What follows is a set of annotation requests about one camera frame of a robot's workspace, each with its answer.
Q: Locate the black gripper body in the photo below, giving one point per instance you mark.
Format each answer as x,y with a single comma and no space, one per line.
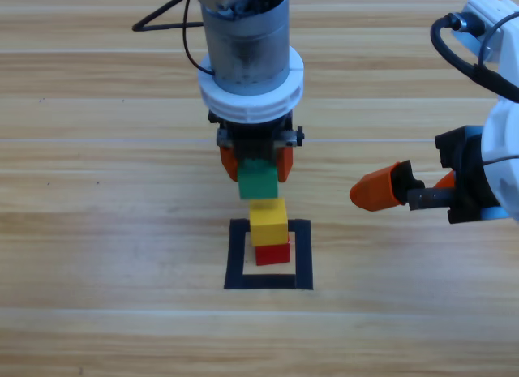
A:
470,182
255,138

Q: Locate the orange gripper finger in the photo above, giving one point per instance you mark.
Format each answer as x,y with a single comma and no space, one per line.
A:
230,162
447,181
286,162
377,188

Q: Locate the green wooden block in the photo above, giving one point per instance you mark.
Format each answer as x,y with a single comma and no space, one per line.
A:
257,182

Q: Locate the yellow wooden block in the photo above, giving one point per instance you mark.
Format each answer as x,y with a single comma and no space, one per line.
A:
267,227

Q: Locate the red wooden block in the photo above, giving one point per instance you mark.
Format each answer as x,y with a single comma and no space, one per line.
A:
273,255

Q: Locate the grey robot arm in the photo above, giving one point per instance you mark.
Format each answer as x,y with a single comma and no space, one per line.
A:
247,48

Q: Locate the black tape square outline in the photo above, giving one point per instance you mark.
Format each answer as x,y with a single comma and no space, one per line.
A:
235,255

